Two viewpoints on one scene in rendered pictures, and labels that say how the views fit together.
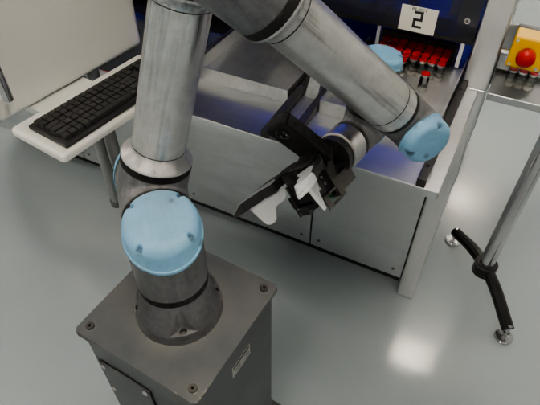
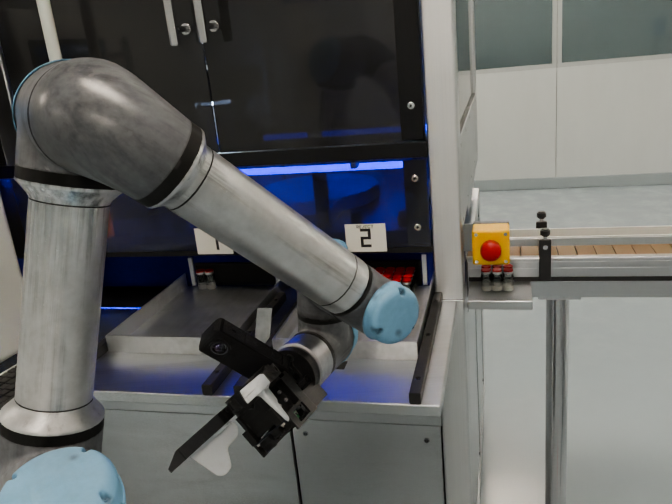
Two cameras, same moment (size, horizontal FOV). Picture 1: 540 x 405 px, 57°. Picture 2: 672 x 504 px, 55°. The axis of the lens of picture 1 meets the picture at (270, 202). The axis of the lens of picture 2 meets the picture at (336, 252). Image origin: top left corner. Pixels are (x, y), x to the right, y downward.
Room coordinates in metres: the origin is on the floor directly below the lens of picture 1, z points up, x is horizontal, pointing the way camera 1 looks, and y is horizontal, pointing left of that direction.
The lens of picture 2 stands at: (-0.11, -0.02, 1.41)
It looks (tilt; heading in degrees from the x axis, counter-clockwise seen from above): 18 degrees down; 348
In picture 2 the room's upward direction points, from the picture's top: 6 degrees counter-clockwise
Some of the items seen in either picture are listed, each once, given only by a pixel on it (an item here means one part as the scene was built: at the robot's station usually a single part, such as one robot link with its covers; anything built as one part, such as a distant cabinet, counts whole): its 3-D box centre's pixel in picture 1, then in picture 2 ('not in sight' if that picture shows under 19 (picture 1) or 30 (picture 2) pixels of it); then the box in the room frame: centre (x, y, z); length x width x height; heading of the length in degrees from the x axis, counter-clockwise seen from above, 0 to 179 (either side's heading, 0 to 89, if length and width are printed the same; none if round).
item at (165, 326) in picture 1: (176, 290); not in sight; (0.49, 0.16, 0.84); 0.15 x 0.15 x 0.10
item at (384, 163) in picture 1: (319, 90); (272, 336); (1.06, -0.12, 0.87); 0.70 x 0.48 x 0.02; 63
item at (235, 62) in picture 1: (270, 51); (205, 309); (1.20, 0.00, 0.90); 0.34 x 0.26 x 0.04; 153
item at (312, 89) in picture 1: (305, 94); (254, 337); (0.98, -0.08, 0.91); 0.14 x 0.03 x 0.06; 153
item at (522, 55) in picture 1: (525, 57); (490, 250); (1.00, -0.56, 1.00); 0.04 x 0.04 x 0.04; 63
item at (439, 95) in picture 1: (397, 83); (362, 310); (1.05, -0.30, 0.90); 0.34 x 0.26 x 0.04; 153
